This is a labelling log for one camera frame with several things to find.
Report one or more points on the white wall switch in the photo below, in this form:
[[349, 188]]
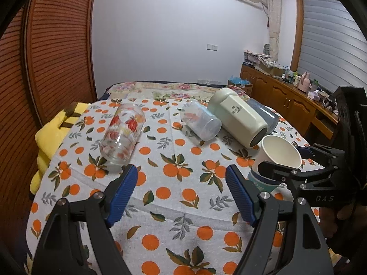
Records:
[[212, 46]]

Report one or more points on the wrapped air conditioner pipe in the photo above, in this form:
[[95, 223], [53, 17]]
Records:
[[273, 23]]

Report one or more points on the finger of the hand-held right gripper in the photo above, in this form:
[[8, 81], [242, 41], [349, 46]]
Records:
[[276, 173], [321, 154]]

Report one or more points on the yellow plush toy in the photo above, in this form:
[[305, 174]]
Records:
[[50, 137]]

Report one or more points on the pink tissue box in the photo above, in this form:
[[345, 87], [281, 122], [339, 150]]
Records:
[[314, 95]]

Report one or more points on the red floral glass cup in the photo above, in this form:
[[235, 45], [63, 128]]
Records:
[[123, 134]]

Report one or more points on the grey-blue cup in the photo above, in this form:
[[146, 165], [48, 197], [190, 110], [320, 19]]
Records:
[[268, 117]]

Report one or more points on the person's right hand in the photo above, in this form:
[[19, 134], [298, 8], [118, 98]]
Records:
[[338, 216]]

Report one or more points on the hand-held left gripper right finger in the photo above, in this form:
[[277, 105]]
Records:
[[240, 197]]

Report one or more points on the pink thermos jug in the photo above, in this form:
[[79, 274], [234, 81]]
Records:
[[304, 82]]

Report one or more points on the grey window blind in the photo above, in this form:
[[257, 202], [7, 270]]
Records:
[[332, 40]]

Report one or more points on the cream ceramic mug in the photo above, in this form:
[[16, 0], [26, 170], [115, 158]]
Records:
[[238, 117]]

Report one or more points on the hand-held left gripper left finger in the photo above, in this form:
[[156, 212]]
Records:
[[124, 194]]

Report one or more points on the frosted plastic cup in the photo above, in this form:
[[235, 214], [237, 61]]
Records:
[[199, 120]]

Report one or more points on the floral blanket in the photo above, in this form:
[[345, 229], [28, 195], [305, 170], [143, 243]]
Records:
[[160, 89]]

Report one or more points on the white wall outlet strip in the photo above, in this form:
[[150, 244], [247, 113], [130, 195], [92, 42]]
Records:
[[209, 81]]

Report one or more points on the pile of papers and boxes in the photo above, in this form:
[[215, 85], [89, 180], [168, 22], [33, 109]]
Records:
[[263, 61]]

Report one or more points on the wooden sideboard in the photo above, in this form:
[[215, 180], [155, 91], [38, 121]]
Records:
[[278, 94]]

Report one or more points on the white paper cup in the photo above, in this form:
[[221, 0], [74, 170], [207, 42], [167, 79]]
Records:
[[279, 151]]

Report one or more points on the wooden louvered wardrobe door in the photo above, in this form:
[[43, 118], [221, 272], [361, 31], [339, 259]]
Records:
[[51, 57]]

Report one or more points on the box with blue bags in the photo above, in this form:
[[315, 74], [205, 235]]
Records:
[[240, 84]]

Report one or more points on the orange fruit print tablecloth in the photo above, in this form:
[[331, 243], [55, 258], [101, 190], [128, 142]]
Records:
[[177, 194]]

